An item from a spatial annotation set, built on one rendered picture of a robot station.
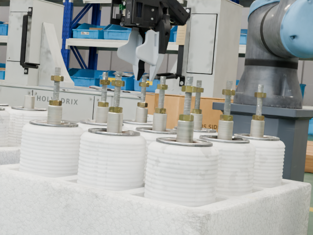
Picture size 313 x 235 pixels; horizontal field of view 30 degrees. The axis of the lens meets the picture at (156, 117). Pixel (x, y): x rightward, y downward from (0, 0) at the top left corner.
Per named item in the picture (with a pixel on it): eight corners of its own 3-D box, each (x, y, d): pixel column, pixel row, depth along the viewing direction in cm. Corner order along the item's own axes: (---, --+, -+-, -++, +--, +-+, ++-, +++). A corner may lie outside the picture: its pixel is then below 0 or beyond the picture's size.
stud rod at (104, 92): (98, 115, 100) (102, 72, 100) (100, 115, 101) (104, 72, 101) (104, 116, 100) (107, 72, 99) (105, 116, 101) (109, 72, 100)
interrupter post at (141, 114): (136, 124, 112) (138, 107, 112) (148, 125, 111) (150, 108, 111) (132, 124, 110) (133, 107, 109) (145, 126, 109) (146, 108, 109)
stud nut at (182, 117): (176, 120, 78) (177, 113, 78) (187, 120, 79) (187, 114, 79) (185, 121, 76) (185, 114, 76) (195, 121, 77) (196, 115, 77)
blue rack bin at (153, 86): (153, 92, 668) (155, 74, 667) (183, 95, 649) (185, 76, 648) (131, 91, 624) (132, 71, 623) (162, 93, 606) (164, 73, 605)
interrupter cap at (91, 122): (76, 125, 97) (77, 121, 97) (82, 122, 104) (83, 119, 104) (121, 129, 97) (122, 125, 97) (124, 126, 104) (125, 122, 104)
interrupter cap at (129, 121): (128, 122, 115) (128, 119, 115) (165, 126, 113) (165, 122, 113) (114, 124, 108) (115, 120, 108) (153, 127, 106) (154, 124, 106)
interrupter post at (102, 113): (93, 125, 99) (95, 106, 99) (95, 124, 102) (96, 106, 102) (107, 127, 99) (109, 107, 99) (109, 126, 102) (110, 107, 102)
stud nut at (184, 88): (179, 91, 78) (179, 85, 78) (189, 92, 79) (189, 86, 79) (187, 92, 76) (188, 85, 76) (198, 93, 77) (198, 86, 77)
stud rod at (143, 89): (138, 114, 110) (141, 75, 110) (142, 115, 111) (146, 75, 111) (140, 115, 110) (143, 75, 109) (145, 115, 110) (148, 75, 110)
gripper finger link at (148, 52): (130, 79, 106) (129, 29, 106) (154, 81, 109) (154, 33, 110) (140, 78, 103) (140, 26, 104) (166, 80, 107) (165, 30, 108)
